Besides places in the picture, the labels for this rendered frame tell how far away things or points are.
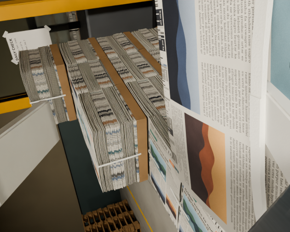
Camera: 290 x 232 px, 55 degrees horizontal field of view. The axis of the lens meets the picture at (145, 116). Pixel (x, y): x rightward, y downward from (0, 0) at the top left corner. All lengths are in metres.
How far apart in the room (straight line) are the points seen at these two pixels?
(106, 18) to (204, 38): 2.02
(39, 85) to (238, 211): 1.43
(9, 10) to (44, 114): 1.82
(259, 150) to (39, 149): 0.13
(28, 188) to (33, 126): 8.57
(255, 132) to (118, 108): 1.02
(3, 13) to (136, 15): 0.93
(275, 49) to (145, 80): 1.20
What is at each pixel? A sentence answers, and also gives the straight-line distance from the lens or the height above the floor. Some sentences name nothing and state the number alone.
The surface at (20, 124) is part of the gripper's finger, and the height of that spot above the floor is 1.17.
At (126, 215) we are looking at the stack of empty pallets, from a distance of 7.76.
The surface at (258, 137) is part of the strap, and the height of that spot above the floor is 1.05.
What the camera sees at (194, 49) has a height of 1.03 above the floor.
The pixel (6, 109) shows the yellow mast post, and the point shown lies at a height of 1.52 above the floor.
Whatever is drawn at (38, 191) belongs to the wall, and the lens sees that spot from 8.81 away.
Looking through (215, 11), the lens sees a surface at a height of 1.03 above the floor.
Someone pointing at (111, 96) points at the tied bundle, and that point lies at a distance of 1.24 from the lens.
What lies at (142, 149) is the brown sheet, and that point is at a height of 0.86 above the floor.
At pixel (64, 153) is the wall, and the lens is 8.29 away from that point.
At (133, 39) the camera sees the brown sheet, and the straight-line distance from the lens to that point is 1.76.
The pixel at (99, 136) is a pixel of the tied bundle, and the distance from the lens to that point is 1.08.
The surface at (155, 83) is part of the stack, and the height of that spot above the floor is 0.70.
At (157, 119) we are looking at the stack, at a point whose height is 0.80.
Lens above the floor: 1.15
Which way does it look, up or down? 16 degrees down
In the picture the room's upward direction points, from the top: 105 degrees counter-clockwise
